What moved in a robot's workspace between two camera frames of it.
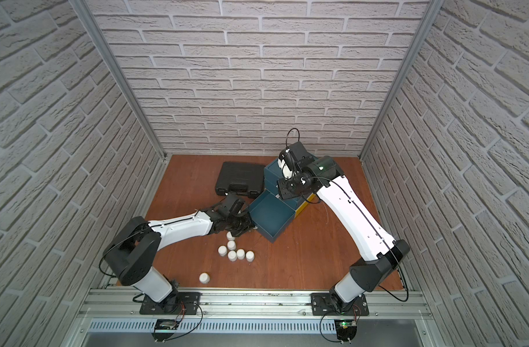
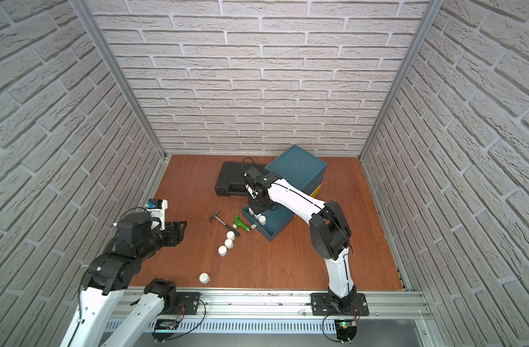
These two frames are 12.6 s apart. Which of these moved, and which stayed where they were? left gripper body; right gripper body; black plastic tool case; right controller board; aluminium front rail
Moved: right gripper body; left gripper body
Stayed: aluminium front rail; black plastic tool case; right controller board
